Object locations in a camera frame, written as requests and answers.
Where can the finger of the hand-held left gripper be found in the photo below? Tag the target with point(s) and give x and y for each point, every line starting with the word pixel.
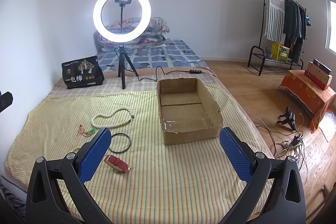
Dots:
pixel 6 101

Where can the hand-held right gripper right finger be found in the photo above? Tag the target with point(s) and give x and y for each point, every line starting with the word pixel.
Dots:
pixel 235 154

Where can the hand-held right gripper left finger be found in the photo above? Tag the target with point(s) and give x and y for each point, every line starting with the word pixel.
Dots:
pixel 95 150

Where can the thin dark blue bangle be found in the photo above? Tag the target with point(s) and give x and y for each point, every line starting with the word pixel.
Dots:
pixel 129 144

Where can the yellow striped towel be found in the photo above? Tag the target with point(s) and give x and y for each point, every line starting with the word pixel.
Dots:
pixel 147 176

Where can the white power strip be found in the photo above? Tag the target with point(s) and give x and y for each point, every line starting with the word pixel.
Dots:
pixel 295 141

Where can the small black floor tripod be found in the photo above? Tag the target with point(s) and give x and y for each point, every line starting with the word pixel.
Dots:
pixel 288 117

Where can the black printed snack bag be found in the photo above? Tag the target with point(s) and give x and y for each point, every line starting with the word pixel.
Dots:
pixel 82 74

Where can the beige plaid sheet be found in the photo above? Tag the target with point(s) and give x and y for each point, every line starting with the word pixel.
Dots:
pixel 141 85

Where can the orange cloth covered table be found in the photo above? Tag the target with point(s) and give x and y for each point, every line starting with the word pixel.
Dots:
pixel 304 92

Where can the grey cloth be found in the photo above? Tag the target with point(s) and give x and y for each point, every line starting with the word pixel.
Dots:
pixel 10 195

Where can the red flat box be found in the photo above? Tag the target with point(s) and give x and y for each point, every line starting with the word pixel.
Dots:
pixel 315 81

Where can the yellow plastic crate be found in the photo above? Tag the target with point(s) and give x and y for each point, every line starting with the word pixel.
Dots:
pixel 279 52

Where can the beige cardboard gift box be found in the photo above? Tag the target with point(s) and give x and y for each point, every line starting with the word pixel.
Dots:
pixel 319 75

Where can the blue patterned bedsheet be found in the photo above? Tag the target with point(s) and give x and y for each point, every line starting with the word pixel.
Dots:
pixel 162 54

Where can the dark blue flat box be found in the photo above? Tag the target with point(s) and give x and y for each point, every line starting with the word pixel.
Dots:
pixel 323 66

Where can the dark hanging clothes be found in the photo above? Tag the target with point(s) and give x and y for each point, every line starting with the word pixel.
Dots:
pixel 294 24

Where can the striped hanging cloth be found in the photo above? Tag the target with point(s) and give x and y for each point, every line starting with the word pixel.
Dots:
pixel 274 14

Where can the black metal clothes rack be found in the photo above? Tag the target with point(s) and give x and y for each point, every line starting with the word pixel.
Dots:
pixel 262 3

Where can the window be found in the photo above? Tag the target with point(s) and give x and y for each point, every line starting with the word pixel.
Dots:
pixel 331 27

